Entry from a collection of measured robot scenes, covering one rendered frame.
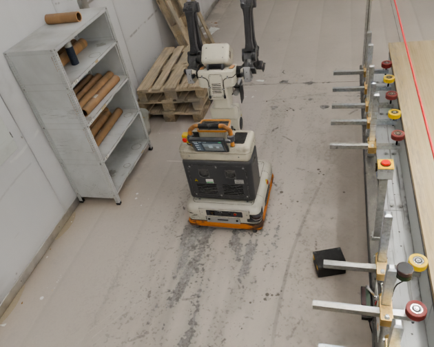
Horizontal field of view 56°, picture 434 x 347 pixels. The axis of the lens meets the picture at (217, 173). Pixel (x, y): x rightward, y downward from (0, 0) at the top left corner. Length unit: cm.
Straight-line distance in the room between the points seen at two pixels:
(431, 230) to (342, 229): 126
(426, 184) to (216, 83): 154
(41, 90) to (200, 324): 213
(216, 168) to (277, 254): 81
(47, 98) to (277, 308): 236
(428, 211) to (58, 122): 278
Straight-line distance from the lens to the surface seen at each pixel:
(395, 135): 279
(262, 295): 300
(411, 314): 191
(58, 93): 342
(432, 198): 239
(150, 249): 346
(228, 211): 321
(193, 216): 336
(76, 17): 366
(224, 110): 319
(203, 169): 309
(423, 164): 259
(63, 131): 364
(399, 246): 249
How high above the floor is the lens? 250
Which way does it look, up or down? 39 degrees down
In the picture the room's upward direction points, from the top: 12 degrees counter-clockwise
